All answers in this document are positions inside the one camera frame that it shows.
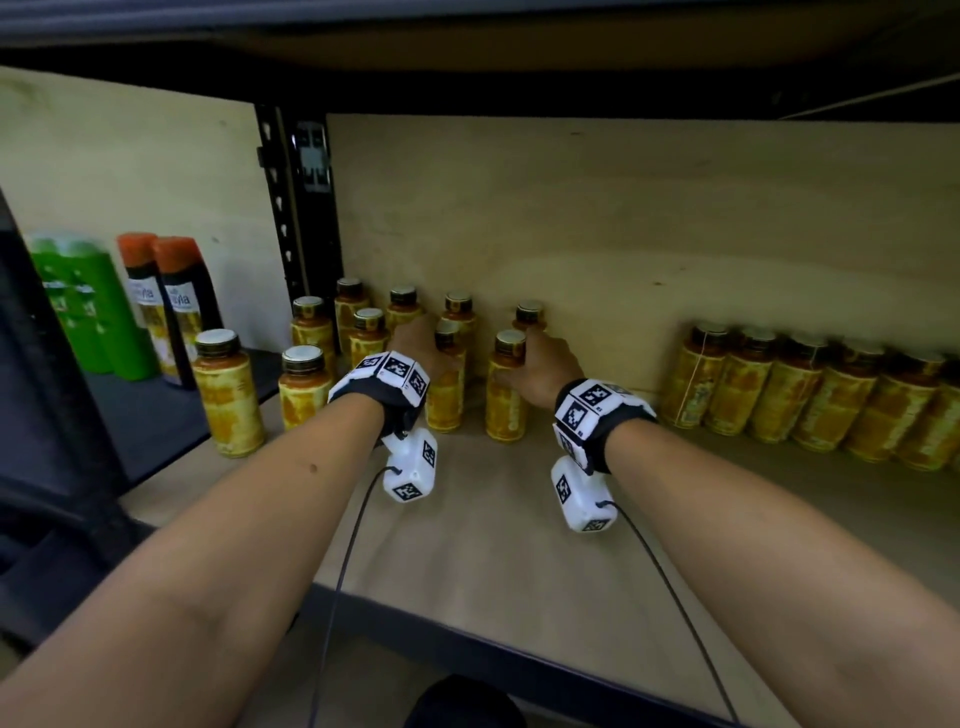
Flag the person's right hand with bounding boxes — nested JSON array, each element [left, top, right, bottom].
[[498, 327, 586, 410]]

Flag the person's left hand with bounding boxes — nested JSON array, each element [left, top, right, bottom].
[[389, 314, 459, 376]]

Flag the yellow bottle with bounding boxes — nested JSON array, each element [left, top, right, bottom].
[[485, 329, 529, 442], [425, 320, 466, 434]]

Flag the wooden shelf with black frame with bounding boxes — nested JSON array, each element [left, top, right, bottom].
[[0, 0, 960, 728]]

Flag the group of rearranged yellow jars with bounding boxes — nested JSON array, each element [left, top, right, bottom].
[[192, 277, 960, 474]]

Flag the person's right forearm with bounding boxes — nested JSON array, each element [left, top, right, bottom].
[[605, 419, 960, 728]]

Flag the person's left forearm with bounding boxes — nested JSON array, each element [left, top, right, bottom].
[[0, 393, 385, 728]]

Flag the person's right leg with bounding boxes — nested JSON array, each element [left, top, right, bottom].
[[404, 674, 526, 728]]

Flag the black marker wrist band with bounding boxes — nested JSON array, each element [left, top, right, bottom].
[[327, 350, 433, 440], [552, 378, 659, 475]]

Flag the orange-capped shampoo bottles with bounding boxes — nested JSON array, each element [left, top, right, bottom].
[[152, 236, 224, 391]]

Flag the green shampoo bottles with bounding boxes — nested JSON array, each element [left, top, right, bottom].
[[67, 233, 160, 382]]

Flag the green pouch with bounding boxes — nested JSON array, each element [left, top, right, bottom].
[[26, 236, 114, 375]]

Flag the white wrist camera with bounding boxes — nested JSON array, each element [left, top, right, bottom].
[[380, 427, 440, 504], [551, 455, 619, 534]]

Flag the black camera cable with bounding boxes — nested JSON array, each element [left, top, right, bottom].
[[307, 464, 403, 728], [599, 500, 744, 725]]

